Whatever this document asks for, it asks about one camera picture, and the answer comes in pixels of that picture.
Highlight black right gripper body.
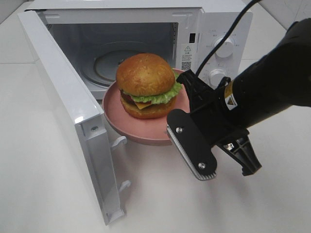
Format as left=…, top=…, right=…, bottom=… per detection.
left=189, top=82, right=261, bottom=176

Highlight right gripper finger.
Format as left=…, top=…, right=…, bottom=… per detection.
left=177, top=70, right=216, bottom=114
left=167, top=109, right=217, bottom=181

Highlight pink round plate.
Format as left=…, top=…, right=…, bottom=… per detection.
left=102, top=68, right=192, bottom=147

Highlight burger with lettuce and cheese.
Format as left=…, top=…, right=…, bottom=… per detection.
left=116, top=53, right=182, bottom=119

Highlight white microwave door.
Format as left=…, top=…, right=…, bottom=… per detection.
left=18, top=11, right=131, bottom=224

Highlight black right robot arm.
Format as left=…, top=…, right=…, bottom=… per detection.
left=167, top=18, right=311, bottom=181

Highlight lower white timer knob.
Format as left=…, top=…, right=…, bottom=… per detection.
left=208, top=68, right=226, bottom=89

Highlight white warning label sticker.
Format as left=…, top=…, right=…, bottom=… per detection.
left=181, top=44, right=194, bottom=70

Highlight upper white power knob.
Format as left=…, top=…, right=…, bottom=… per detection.
left=211, top=36, right=235, bottom=58

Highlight glass microwave turntable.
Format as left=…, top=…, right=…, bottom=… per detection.
left=79, top=41, right=172, bottom=87

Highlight white microwave oven body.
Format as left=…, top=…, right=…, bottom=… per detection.
left=25, top=0, right=253, bottom=101

